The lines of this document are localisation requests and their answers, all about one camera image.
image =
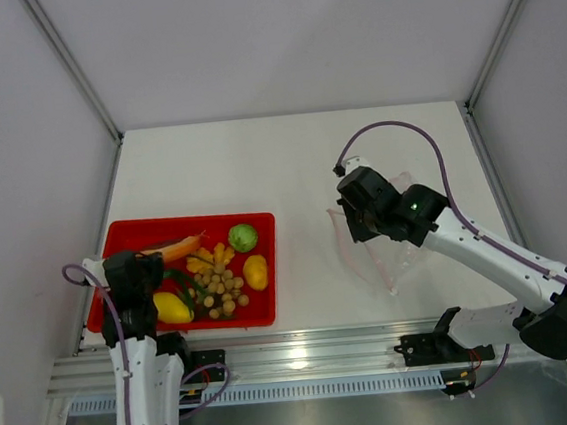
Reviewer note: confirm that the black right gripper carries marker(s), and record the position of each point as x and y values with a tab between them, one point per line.
357	233

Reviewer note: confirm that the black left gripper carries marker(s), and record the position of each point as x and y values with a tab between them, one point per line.
155	264

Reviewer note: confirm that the green scallion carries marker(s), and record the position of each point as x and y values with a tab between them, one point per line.
187	288

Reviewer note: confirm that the clear zip top bag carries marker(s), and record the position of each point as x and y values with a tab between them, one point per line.
382	264

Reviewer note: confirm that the brown longan bunch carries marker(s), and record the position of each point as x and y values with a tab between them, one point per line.
216	294

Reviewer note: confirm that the green round vegetable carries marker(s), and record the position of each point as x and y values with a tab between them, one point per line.
243	238

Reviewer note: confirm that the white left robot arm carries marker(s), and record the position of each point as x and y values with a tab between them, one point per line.
148	369

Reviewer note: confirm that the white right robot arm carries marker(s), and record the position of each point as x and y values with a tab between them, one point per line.
425	218

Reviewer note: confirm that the yellow mango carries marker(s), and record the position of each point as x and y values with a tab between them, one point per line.
171	309

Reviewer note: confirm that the yellow ginger root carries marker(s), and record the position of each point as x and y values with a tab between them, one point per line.
203	259

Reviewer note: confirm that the red plastic tray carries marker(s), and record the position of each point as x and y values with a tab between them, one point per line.
137	235

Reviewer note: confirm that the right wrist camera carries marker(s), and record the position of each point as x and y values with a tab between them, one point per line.
348	165

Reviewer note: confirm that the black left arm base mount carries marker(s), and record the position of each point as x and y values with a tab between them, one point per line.
201	370

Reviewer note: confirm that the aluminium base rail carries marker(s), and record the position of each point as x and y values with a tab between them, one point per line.
262	358

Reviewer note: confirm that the white slotted cable duct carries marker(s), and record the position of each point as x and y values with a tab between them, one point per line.
394	383

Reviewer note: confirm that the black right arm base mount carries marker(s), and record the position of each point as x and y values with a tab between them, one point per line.
432	349

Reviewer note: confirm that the left aluminium frame post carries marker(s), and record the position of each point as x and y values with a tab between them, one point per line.
75	72

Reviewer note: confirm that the aluminium frame post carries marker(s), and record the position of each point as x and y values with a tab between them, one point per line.
75	72
501	37

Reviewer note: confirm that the right aluminium frame post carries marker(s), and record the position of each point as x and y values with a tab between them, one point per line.
501	37

